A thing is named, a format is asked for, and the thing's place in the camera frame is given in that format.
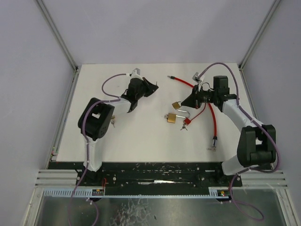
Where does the aluminium frame post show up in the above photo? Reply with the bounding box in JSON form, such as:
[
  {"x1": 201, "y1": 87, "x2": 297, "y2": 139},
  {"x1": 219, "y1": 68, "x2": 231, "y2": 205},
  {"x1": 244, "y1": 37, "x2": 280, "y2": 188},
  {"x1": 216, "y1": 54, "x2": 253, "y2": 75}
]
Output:
[
  {"x1": 34, "y1": 0, "x2": 78, "y2": 71},
  {"x1": 238, "y1": 0, "x2": 282, "y2": 71}
]

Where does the right aluminium frame post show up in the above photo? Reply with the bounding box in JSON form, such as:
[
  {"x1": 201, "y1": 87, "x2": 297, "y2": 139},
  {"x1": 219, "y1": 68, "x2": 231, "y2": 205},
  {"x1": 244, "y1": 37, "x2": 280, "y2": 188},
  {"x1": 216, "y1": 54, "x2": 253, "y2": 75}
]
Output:
[{"x1": 238, "y1": 0, "x2": 282, "y2": 71}]

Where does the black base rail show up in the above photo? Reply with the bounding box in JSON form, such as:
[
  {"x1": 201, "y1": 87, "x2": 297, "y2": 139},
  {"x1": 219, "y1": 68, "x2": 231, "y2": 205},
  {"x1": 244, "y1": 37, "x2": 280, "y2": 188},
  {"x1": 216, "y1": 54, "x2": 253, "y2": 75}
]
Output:
[{"x1": 78, "y1": 162, "x2": 242, "y2": 196}]

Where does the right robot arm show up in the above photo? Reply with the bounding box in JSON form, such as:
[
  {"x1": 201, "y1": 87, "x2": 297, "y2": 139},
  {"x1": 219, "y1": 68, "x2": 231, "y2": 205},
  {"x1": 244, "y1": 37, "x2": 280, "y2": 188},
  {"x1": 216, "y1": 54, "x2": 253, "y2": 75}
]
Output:
[{"x1": 181, "y1": 75, "x2": 277, "y2": 176}]

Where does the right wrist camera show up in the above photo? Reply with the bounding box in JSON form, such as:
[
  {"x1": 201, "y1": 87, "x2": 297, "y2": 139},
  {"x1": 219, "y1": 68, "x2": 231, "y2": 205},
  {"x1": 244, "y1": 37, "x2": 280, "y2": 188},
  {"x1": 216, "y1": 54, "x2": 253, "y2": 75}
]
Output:
[{"x1": 192, "y1": 72, "x2": 204, "y2": 91}]

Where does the small brass padlock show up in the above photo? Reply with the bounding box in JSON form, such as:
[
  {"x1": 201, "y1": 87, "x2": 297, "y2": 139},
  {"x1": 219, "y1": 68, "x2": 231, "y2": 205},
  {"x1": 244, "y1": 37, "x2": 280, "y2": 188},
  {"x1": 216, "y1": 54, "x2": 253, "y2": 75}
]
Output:
[
  {"x1": 172, "y1": 101, "x2": 181, "y2": 110},
  {"x1": 110, "y1": 115, "x2": 116, "y2": 128}
]

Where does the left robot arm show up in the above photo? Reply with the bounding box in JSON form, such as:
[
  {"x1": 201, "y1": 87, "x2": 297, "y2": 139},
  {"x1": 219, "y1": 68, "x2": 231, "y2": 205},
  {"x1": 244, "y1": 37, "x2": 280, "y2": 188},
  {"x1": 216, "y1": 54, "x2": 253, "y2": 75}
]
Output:
[{"x1": 78, "y1": 77, "x2": 158, "y2": 172}]

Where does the red cable lock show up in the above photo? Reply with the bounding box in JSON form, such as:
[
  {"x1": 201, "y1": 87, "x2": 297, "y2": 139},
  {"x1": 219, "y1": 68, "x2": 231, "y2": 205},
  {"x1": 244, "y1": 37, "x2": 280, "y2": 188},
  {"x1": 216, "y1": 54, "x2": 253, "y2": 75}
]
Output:
[{"x1": 168, "y1": 76, "x2": 218, "y2": 151}]

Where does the open small brass padlock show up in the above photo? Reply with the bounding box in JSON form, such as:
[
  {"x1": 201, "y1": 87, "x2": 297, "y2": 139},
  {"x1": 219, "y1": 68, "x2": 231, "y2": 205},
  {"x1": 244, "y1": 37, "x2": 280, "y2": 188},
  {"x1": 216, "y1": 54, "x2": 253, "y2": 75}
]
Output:
[{"x1": 110, "y1": 115, "x2": 116, "y2": 128}]

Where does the left aluminium frame post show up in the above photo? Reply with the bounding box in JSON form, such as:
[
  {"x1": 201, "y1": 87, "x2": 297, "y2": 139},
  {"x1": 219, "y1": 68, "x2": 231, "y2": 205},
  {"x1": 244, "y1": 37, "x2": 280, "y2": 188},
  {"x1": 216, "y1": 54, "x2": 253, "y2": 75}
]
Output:
[{"x1": 34, "y1": 0, "x2": 78, "y2": 71}]

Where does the large brass padlock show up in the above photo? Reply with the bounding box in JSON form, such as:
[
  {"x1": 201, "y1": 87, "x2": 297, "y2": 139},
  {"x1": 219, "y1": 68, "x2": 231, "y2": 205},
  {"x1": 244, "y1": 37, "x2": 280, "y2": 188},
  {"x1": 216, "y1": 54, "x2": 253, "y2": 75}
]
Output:
[{"x1": 164, "y1": 109, "x2": 190, "y2": 123}]

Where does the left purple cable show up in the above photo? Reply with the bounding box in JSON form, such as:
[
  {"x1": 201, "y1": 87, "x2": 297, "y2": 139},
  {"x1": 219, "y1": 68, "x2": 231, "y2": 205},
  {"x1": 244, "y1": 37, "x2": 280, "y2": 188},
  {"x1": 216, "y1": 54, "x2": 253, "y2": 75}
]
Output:
[{"x1": 68, "y1": 73, "x2": 132, "y2": 226}]

